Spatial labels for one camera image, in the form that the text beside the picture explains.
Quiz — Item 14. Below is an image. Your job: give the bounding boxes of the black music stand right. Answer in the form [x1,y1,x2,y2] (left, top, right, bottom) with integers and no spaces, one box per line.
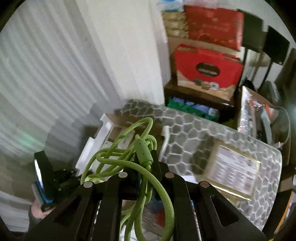
[257,26,290,92]

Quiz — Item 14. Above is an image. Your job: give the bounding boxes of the white window curtain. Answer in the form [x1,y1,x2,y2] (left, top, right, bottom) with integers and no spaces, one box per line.
[1,1,170,173]

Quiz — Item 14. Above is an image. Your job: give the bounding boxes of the person's left hand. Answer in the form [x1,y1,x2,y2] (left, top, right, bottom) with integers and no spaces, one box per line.
[31,199,55,219]

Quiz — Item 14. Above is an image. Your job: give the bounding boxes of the dark wooden nightstand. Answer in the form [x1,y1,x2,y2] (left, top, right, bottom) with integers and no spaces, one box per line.
[164,78,238,124]

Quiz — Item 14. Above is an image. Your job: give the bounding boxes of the silver foil bag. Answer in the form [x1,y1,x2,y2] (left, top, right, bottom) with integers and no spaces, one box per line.
[237,86,267,138]

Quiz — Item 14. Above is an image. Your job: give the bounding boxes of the blue tissue box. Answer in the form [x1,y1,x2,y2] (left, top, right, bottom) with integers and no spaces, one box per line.
[157,0,184,11]

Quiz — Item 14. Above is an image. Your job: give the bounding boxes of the black music stand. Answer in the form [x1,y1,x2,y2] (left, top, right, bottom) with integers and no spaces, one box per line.
[238,9,266,85]
[257,26,290,92]

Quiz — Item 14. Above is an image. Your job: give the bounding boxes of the red collection gift bag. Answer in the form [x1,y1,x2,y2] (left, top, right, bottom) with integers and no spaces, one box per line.
[174,44,243,101]

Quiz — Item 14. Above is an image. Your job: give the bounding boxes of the stacked gold boxes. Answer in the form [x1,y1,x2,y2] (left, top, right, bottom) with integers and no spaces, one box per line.
[162,11,189,39]

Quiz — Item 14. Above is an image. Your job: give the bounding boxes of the gold box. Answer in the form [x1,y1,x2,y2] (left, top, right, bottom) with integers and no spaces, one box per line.
[204,140,261,200]

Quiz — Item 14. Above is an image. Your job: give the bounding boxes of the green braided cable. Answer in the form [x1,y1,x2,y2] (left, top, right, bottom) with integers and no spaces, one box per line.
[79,116,175,241]

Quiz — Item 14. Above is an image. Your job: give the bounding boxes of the clear plastic package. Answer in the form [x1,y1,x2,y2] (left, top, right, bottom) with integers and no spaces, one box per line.
[119,198,201,240]

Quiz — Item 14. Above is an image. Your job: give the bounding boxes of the dark red gift box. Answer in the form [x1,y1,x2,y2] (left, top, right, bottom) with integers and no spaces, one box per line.
[184,5,244,51]

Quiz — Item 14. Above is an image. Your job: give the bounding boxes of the black music stand left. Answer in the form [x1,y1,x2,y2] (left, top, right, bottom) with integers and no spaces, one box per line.
[238,9,266,85]

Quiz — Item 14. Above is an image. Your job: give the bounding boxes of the white cardboard tray box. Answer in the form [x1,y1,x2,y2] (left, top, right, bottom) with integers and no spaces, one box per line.
[75,114,170,176]

